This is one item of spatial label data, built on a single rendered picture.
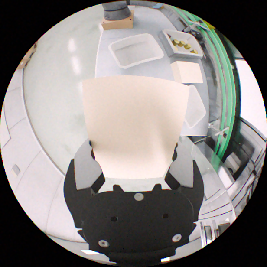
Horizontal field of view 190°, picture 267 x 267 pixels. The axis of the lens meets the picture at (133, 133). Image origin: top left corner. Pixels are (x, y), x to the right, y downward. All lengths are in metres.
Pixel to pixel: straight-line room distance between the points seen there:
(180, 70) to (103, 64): 0.39
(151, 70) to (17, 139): 3.19
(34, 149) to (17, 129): 0.89
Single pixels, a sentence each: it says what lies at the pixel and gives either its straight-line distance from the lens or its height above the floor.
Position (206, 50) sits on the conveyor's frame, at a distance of 0.68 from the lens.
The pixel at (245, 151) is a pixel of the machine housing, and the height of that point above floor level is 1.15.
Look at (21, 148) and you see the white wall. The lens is 3.06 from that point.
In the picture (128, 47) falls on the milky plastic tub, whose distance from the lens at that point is 0.53.
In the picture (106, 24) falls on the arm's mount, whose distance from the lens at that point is 0.62.
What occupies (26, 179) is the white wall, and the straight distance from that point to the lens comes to 3.04.
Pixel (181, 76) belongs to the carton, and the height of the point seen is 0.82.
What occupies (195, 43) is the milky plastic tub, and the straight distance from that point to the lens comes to 0.66.
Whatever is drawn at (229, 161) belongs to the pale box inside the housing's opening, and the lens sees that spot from 0.93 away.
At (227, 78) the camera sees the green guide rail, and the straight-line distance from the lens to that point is 0.62.
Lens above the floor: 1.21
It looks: 61 degrees down
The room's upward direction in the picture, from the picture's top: 177 degrees clockwise
